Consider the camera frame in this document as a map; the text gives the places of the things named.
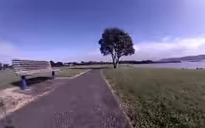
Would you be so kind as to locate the distant row of trees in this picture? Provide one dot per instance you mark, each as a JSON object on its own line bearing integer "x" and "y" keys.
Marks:
{"x": 80, "y": 62}

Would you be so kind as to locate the pale path edge strip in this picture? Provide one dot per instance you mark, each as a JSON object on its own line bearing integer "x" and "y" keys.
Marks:
{"x": 80, "y": 74}

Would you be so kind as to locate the large dark tree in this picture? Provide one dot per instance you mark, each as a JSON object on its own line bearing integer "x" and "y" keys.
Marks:
{"x": 116, "y": 41}

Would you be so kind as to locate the dark asphalt path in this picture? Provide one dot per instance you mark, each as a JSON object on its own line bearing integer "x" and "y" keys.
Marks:
{"x": 76, "y": 103}

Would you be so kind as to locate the green grass field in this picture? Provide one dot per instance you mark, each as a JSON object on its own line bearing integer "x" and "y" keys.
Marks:
{"x": 0, "y": 81}
{"x": 166, "y": 96}

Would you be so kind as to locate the wooden bench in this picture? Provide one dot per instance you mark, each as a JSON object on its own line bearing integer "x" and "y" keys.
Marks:
{"x": 30, "y": 66}

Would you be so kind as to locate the pale water surface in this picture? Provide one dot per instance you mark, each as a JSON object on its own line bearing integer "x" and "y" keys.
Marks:
{"x": 190, "y": 64}

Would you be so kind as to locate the distant hill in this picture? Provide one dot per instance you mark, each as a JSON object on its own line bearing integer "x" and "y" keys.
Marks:
{"x": 196, "y": 57}

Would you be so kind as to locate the bare sandy ground patch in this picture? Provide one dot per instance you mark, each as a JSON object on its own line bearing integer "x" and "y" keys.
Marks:
{"x": 10, "y": 100}

